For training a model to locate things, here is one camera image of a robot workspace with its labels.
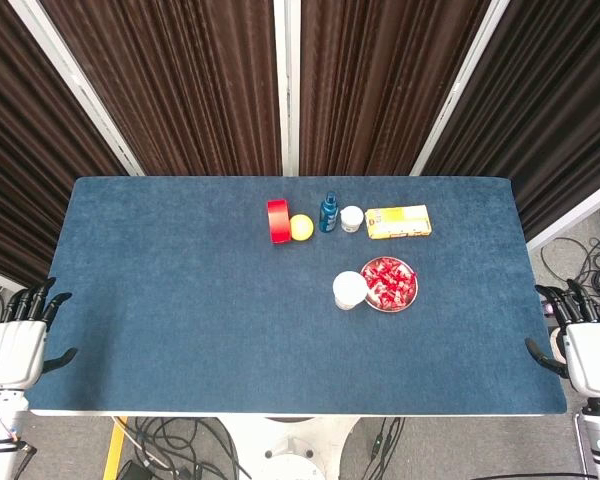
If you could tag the silver metal plate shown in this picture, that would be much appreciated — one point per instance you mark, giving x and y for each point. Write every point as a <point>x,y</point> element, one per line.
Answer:
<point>391,309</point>

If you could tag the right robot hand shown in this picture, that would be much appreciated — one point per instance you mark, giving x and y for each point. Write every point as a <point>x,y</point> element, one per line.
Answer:
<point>595,355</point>

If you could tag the white paper cup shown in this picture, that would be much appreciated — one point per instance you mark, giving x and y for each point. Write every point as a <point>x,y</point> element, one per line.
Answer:
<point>349,287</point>

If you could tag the blue spray bottle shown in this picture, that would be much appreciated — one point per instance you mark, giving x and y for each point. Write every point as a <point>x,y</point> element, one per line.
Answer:
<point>328,215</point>

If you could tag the brown pleated curtain panel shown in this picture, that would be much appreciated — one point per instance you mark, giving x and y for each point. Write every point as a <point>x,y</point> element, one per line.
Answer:
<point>180,75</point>
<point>555,100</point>
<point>20,175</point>
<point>380,75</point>

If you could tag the black power adapter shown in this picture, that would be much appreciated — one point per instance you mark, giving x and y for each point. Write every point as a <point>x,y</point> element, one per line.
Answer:
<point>132,471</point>

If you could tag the red candy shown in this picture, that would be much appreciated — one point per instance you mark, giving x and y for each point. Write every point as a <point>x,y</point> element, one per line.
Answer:
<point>395,281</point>
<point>380,295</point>
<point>407,275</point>
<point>392,301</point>
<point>405,295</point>
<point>375,272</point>
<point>387,265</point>

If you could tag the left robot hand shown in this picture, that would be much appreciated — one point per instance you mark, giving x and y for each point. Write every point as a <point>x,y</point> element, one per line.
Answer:
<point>15,355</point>

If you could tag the red cylindrical container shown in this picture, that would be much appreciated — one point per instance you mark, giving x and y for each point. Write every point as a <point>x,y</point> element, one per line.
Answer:
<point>279,222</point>

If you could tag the small white jar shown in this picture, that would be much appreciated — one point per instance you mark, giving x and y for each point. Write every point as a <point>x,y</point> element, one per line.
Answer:
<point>351,217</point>

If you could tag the yellow snack box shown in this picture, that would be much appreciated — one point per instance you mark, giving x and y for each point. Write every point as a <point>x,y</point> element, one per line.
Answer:
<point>397,222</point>

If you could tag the yellow ball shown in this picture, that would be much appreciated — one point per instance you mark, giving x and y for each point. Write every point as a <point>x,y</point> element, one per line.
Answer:
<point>301,228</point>

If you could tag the blue table cloth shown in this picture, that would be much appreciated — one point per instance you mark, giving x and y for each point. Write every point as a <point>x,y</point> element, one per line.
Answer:
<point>180,300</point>

